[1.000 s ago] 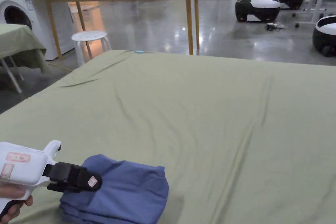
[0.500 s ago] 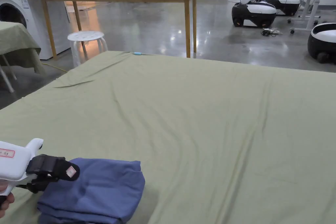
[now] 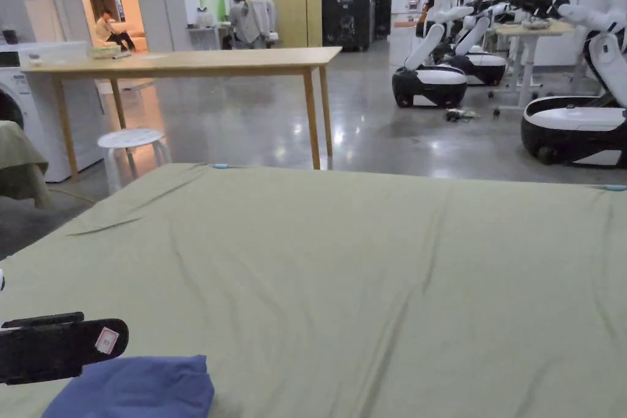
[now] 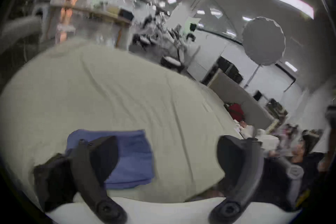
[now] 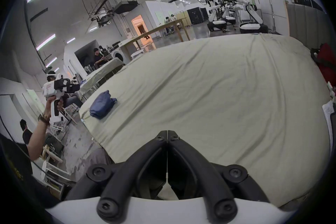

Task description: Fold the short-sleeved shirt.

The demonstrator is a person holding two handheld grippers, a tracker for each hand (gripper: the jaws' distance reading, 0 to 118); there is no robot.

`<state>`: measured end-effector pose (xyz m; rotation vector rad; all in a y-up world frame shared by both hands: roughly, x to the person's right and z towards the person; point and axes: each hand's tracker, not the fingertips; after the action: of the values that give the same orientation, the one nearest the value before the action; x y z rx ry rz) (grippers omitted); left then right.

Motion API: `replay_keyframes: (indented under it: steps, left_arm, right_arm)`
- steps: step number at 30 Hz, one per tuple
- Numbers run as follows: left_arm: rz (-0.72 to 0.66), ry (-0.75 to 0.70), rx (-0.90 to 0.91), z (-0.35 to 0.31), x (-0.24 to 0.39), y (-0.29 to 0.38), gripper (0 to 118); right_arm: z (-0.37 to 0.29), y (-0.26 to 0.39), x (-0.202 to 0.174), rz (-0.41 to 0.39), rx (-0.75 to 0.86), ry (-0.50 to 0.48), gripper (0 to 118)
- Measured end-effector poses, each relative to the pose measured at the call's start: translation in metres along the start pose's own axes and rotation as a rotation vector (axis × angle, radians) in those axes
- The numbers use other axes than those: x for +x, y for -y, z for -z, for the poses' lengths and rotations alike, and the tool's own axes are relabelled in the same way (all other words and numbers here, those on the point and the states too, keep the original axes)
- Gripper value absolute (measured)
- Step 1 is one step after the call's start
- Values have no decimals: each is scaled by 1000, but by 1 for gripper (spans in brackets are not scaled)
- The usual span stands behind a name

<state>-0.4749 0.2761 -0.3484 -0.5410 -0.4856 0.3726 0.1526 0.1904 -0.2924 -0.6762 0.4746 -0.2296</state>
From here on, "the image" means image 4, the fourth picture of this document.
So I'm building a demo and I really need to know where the blue garment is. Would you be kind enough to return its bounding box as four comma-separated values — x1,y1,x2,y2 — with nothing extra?
65,129,155,190

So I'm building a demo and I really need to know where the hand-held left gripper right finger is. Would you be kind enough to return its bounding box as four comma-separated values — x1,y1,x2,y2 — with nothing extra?
209,135,303,224

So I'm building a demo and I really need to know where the round white studio lamp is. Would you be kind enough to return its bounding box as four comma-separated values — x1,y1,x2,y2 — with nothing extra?
241,16,286,91

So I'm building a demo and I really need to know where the red bag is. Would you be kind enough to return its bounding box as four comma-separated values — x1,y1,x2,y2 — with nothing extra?
227,103,245,121

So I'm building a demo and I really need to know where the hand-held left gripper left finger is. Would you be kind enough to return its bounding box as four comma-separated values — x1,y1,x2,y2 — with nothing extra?
34,135,128,224

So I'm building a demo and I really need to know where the wooden table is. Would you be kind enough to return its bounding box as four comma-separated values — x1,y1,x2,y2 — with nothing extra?
48,4,134,49

